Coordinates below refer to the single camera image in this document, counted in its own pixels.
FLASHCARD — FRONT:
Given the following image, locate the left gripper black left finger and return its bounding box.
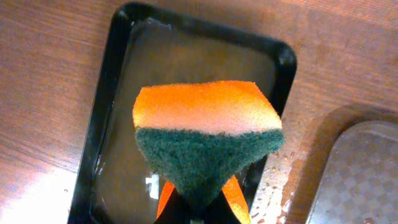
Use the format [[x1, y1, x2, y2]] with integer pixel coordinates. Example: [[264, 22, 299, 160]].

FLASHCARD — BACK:
[[154, 189, 193, 224]]

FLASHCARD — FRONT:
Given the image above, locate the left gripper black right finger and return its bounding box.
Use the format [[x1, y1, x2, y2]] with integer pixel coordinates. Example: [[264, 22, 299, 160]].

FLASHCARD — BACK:
[[203, 194, 241, 224]]

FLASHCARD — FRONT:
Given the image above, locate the orange green sponge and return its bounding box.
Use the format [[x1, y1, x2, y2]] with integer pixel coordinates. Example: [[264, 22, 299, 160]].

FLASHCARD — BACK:
[[132, 80, 285, 223]]

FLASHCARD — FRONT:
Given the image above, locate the small black tray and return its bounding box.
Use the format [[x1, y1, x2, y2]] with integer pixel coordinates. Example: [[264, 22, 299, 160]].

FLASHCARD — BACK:
[[68, 2, 297, 223]]

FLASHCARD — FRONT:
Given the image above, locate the large brown serving tray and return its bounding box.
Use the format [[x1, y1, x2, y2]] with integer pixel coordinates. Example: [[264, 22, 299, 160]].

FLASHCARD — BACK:
[[277, 104, 397, 223]]

